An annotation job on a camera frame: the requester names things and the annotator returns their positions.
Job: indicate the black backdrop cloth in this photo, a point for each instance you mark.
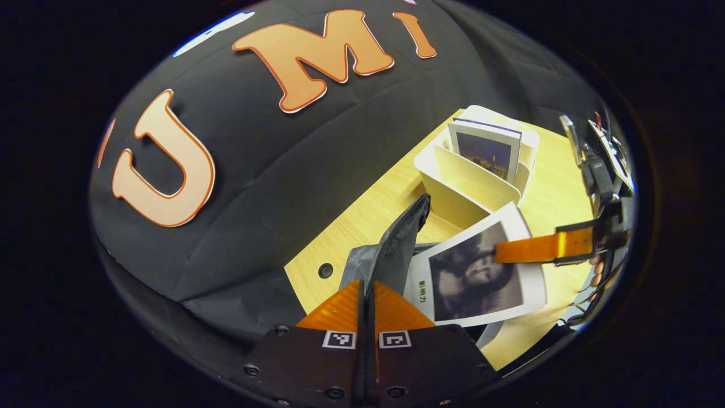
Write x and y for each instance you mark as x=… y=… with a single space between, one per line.
x=255 y=170

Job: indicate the book with blue cover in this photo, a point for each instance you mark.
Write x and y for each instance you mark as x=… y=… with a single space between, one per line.
x=487 y=150

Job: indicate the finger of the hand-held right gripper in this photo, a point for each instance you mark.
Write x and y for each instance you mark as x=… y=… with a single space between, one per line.
x=532 y=248

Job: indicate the white bookshelf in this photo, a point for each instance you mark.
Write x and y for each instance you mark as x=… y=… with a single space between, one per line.
x=470 y=187

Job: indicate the grey schoolbag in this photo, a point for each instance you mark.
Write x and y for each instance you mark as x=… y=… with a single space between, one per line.
x=396 y=249

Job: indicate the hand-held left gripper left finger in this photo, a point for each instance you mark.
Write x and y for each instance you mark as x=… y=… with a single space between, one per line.
x=306 y=362

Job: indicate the book with grey portrait cover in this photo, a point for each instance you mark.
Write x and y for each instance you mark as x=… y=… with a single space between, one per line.
x=476 y=272

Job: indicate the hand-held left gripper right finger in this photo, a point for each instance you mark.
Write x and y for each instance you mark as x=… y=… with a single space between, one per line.
x=430 y=362

